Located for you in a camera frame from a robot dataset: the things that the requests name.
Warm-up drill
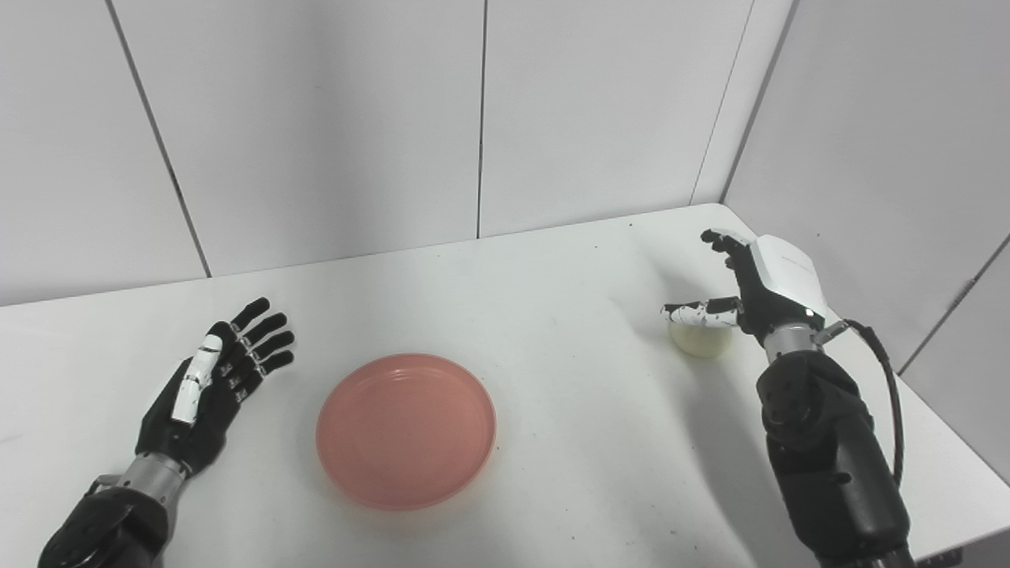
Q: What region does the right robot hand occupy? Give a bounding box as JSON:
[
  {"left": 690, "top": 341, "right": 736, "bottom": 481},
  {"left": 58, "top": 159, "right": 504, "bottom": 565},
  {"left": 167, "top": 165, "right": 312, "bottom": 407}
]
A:
[{"left": 661, "top": 228, "right": 829, "bottom": 348}]

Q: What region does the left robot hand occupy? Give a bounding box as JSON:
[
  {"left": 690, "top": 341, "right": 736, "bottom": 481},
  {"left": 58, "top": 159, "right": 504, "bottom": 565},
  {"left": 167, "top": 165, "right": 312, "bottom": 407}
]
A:
[{"left": 135, "top": 297, "right": 296, "bottom": 477}]

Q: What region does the white steamed bun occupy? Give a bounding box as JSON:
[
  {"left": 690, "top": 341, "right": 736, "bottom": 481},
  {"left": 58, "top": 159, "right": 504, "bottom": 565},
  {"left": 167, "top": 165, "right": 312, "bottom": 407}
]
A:
[{"left": 668, "top": 322, "right": 734, "bottom": 360}]

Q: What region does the pink plate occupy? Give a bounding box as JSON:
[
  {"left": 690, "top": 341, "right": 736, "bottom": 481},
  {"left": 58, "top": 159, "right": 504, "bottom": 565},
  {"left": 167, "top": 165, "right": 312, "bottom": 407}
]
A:
[{"left": 316, "top": 353, "right": 498, "bottom": 512}]

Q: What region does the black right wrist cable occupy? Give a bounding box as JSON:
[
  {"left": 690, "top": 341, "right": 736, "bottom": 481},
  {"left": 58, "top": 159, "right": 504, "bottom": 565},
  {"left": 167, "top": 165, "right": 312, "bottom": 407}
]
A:
[{"left": 813, "top": 319, "right": 905, "bottom": 487}]

